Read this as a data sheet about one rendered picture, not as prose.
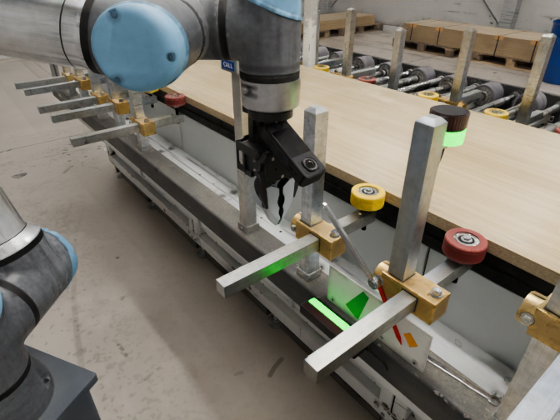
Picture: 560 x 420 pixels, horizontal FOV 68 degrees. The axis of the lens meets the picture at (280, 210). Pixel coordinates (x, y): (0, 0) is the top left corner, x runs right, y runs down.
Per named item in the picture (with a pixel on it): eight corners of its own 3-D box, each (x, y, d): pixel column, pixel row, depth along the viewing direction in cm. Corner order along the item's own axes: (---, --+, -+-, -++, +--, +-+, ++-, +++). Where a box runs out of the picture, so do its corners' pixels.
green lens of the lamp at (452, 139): (449, 149, 63) (452, 136, 62) (417, 137, 67) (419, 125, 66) (470, 140, 66) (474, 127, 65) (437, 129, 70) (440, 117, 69)
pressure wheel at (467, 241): (461, 300, 82) (475, 254, 76) (426, 279, 87) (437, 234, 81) (482, 283, 86) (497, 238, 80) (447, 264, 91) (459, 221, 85)
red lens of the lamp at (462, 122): (453, 134, 62) (457, 120, 61) (419, 123, 66) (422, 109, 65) (474, 125, 65) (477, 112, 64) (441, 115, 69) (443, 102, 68)
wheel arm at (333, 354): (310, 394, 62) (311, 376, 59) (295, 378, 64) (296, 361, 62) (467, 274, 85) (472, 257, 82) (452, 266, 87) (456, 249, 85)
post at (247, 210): (247, 234, 118) (238, 72, 94) (237, 227, 121) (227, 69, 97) (259, 229, 120) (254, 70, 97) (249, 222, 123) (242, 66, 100)
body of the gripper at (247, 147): (270, 160, 76) (269, 95, 70) (302, 177, 70) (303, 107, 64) (236, 172, 72) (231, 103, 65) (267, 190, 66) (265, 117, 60)
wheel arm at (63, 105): (41, 116, 180) (37, 106, 178) (39, 114, 183) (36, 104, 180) (137, 97, 203) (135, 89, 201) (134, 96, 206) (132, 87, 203)
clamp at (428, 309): (429, 326, 73) (435, 305, 70) (370, 286, 82) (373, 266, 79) (447, 312, 76) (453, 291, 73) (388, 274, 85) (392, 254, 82)
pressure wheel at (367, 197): (382, 238, 100) (388, 197, 94) (348, 237, 100) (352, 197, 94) (377, 221, 106) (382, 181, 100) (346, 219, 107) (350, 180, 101)
